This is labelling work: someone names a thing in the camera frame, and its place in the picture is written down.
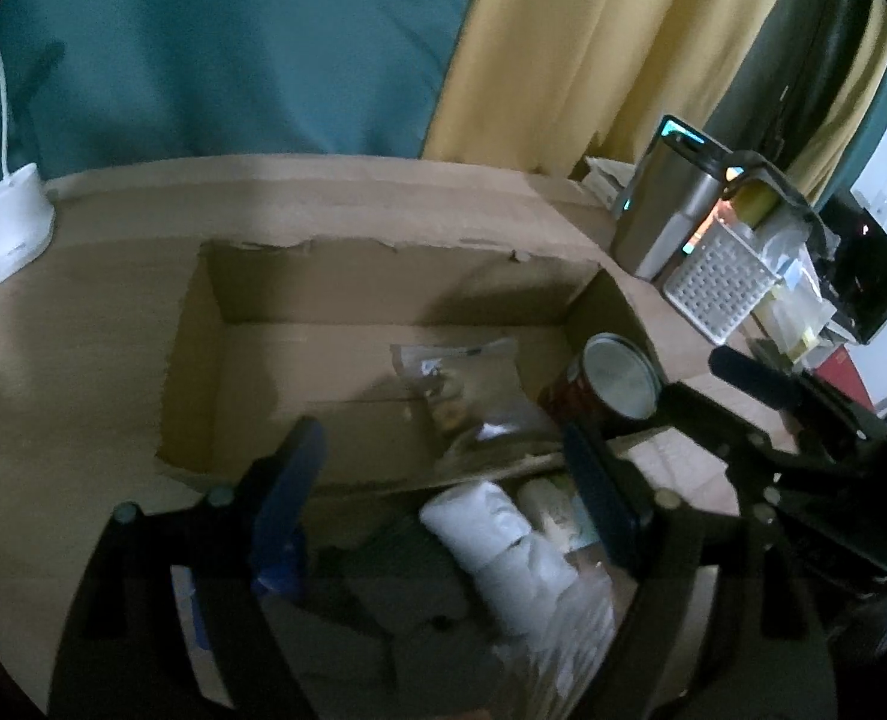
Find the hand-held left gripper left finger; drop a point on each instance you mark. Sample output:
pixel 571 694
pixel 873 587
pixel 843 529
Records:
pixel 289 510

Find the steel tumbler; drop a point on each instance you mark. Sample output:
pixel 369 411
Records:
pixel 660 195

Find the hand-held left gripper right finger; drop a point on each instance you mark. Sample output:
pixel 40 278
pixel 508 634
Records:
pixel 597 499

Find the red metal can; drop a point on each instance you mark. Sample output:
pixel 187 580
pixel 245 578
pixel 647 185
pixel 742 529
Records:
pixel 612 382

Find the white perforated basket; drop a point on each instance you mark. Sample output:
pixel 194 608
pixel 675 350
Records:
pixel 720 285

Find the yellow bottle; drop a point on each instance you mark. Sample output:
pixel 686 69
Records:
pixel 752 204

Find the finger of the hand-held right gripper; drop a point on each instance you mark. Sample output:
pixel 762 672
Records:
pixel 747 373
pixel 702 420

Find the white desk lamp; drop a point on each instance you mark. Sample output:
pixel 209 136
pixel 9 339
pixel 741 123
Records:
pixel 12 217

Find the black electronic device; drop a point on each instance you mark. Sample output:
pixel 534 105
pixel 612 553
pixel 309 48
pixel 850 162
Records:
pixel 867 270

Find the cotton swab plastic bag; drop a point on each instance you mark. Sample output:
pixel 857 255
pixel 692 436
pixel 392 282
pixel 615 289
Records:
pixel 571 641

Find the teal curtain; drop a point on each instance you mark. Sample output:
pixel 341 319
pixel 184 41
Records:
pixel 226 37

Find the yellow curtain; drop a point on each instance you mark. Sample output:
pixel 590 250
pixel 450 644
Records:
pixel 585 37

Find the clear plastic snack bag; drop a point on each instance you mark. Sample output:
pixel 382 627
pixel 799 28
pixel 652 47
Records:
pixel 481 390

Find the tissue pack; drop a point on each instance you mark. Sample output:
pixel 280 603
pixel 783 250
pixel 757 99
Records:
pixel 556 514

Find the grey socks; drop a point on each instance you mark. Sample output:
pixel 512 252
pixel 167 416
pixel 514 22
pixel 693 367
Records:
pixel 398 581

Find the cardboard box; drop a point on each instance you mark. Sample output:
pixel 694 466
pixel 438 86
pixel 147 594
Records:
pixel 301 360

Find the white socks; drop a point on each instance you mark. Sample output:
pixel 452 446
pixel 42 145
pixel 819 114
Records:
pixel 488 532

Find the white blue paper packet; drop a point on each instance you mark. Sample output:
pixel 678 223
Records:
pixel 188 615

